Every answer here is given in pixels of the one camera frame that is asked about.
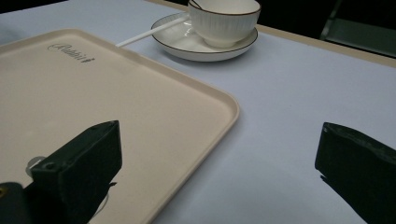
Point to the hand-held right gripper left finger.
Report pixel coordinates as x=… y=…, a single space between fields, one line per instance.
x=84 y=174

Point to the dark metal stand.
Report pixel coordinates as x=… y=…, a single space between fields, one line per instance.
x=361 y=31

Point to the white spoon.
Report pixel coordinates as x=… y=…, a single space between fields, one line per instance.
x=149 y=32

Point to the beige plastic tray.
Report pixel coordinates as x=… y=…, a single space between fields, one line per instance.
x=124 y=102

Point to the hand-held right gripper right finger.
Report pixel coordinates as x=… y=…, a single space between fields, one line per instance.
x=361 y=161

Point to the white saucer with dark rim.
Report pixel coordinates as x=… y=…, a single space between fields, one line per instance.
x=186 y=43

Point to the white ribbed bowl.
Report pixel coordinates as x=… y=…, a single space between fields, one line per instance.
x=222 y=21

